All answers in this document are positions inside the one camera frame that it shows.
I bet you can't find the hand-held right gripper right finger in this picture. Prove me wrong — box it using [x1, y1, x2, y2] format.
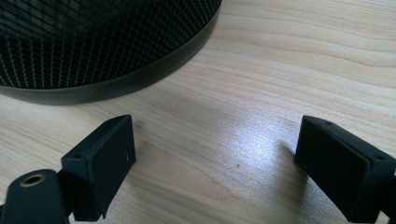
[294, 115, 396, 224]

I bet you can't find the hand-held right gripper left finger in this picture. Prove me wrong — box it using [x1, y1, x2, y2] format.
[61, 114, 137, 222]

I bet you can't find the black mesh metal basket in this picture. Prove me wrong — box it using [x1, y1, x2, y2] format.
[0, 0, 223, 105]

